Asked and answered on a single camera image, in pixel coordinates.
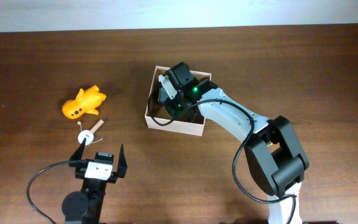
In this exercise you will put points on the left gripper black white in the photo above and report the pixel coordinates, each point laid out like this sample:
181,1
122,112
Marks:
121,167

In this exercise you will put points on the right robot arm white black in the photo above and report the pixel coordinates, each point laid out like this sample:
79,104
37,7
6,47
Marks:
277,162

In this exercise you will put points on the pink cardboard box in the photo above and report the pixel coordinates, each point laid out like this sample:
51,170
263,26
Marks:
194,128

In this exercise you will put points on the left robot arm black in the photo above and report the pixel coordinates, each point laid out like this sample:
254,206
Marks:
84,206

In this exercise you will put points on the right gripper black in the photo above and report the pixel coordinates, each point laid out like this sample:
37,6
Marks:
173,109

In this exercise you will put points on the orange rubber animal toy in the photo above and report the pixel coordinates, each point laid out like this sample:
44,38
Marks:
86,102

